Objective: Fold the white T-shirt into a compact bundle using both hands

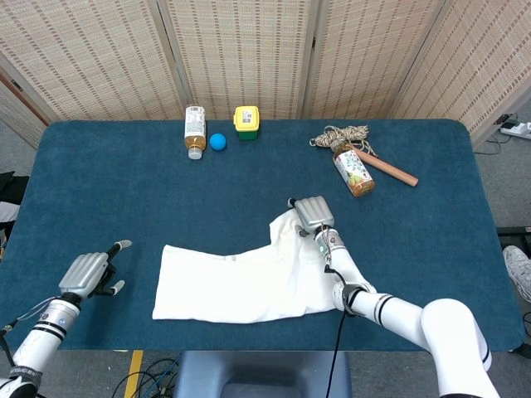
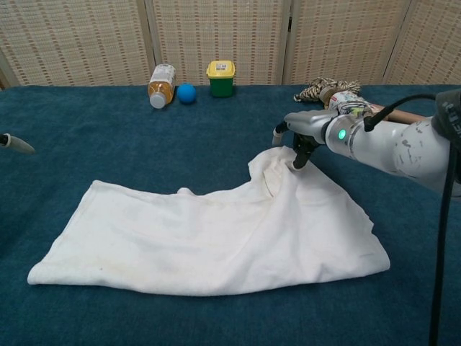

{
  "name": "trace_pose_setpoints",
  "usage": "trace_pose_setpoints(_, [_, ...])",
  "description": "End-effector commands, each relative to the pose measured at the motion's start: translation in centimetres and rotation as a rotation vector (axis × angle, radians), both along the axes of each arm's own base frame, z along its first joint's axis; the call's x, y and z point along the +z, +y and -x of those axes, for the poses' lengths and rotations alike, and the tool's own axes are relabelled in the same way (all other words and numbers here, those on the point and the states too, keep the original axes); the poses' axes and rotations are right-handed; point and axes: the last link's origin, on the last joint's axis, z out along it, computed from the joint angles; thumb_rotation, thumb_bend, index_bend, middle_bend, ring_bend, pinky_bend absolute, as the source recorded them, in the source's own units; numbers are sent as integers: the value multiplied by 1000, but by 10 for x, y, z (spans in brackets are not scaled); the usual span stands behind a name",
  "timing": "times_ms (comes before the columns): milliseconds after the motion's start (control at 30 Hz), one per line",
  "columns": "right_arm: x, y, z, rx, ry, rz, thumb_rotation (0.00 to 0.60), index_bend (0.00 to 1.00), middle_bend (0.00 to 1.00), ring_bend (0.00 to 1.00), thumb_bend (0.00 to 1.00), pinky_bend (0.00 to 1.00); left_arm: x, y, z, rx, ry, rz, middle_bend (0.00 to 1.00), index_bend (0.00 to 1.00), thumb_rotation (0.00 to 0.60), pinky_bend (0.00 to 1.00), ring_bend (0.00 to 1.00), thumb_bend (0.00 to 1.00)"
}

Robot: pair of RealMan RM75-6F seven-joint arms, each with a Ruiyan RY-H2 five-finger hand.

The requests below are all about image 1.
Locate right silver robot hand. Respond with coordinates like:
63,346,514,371
286,197,336,238

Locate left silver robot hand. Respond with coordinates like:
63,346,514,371
57,239,133,300

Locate white T-shirt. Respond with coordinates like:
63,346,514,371
151,211,345,324

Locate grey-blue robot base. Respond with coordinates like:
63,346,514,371
173,351,353,398

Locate tea bottle fruit label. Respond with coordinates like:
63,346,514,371
332,140,376,198

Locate blue carpet table cover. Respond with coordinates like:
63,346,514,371
0,119,526,353

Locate brown cardboard tube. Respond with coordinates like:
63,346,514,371
352,145,419,187

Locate black and white bag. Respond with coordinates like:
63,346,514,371
0,172,30,250

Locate green container yellow lid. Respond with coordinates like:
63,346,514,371
232,105,261,141

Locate tea bottle white label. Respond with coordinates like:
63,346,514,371
183,104,207,161

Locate woven bamboo screen panel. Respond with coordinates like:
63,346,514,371
156,0,320,121
0,0,194,122
0,68,53,150
300,0,451,121
389,0,531,146

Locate white sneaker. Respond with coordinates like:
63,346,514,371
502,245,531,303

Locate white power strip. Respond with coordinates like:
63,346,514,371
499,121,531,140

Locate braided rope bundle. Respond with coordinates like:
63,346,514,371
309,124,379,158

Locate tangled floor cables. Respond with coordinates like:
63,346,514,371
85,358,180,398

